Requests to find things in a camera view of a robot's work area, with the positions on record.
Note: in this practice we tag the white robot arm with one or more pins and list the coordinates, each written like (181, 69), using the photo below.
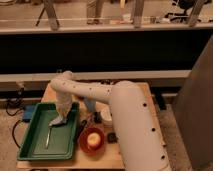
(125, 99)

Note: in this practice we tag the green plastic tray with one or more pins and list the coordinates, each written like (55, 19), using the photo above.
(62, 143)

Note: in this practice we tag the silver spoon in tray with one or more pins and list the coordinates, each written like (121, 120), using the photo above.
(48, 138)

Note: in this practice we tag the blue small cup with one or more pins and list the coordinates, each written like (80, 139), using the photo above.
(90, 105)

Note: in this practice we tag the white cup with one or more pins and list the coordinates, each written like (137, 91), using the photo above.
(106, 116)

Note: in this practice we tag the wooden table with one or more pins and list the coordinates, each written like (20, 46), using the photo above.
(93, 161)

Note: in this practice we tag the black rectangular sponge block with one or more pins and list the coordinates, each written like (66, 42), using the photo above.
(111, 137)

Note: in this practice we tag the yellow apple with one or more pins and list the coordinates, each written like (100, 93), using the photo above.
(93, 140)

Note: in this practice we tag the red bowl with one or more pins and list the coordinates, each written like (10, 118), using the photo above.
(83, 140)

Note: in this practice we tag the blue power box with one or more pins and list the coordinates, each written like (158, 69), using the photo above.
(28, 112)

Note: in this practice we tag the black handled utensil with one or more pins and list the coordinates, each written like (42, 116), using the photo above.
(86, 122)

